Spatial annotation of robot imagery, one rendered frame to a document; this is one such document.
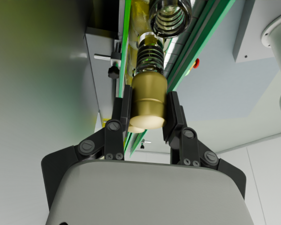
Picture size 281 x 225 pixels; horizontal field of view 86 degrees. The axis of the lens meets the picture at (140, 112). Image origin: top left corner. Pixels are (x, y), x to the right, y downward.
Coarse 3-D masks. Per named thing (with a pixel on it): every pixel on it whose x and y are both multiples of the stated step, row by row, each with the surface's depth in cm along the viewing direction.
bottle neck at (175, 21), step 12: (156, 0) 10; (168, 0) 9; (180, 0) 9; (156, 12) 10; (168, 12) 12; (180, 12) 11; (156, 24) 11; (168, 24) 12; (180, 24) 11; (168, 36) 11
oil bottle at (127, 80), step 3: (126, 60) 28; (126, 63) 28; (126, 66) 27; (126, 69) 27; (126, 72) 26; (126, 75) 26; (126, 78) 26; (129, 78) 26; (126, 81) 26; (129, 81) 26; (129, 84) 26; (123, 87) 30
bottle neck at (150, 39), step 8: (152, 32) 16; (144, 40) 16; (152, 40) 16; (160, 40) 16; (144, 48) 15; (152, 48) 15; (160, 48) 16; (144, 56) 15; (152, 56) 15; (160, 56) 15; (136, 64) 15; (144, 64) 14; (152, 64) 14; (160, 64) 15; (136, 72) 15; (160, 72) 15
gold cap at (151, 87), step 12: (144, 72) 14; (156, 72) 14; (132, 84) 14; (144, 84) 13; (156, 84) 13; (132, 96) 13; (144, 96) 12; (156, 96) 12; (132, 108) 13; (144, 108) 12; (156, 108) 12; (132, 120) 13; (144, 120) 13; (156, 120) 12
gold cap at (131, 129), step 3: (129, 123) 24; (129, 126) 24; (132, 126) 24; (129, 129) 25; (132, 129) 25; (135, 129) 25; (138, 129) 25; (141, 129) 24; (144, 129) 25; (132, 132) 26; (135, 132) 26; (138, 132) 26; (141, 132) 26
